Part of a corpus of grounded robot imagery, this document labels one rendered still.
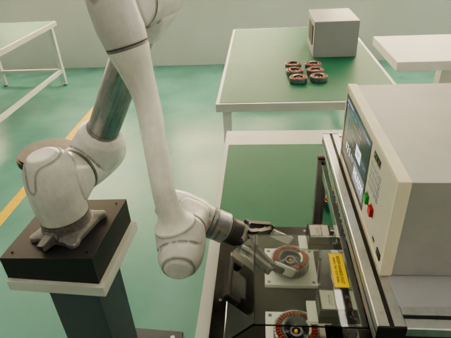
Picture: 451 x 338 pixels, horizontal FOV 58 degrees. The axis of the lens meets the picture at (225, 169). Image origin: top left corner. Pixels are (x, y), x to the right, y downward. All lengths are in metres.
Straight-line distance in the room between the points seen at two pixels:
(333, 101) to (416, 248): 1.75
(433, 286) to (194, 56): 5.09
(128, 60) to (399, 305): 0.73
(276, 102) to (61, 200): 1.48
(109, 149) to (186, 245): 0.53
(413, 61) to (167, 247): 1.12
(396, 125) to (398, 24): 4.92
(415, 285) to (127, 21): 0.77
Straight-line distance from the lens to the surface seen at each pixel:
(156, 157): 0.95
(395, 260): 0.80
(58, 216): 1.33
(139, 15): 0.97
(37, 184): 1.29
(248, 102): 2.43
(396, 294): 0.79
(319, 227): 1.20
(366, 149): 0.88
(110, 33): 0.95
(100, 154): 1.36
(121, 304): 1.70
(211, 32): 5.56
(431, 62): 1.68
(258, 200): 1.57
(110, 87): 1.23
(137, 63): 0.97
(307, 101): 2.44
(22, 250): 1.43
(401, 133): 0.84
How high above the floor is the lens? 1.68
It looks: 32 degrees down
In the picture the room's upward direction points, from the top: 3 degrees counter-clockwise
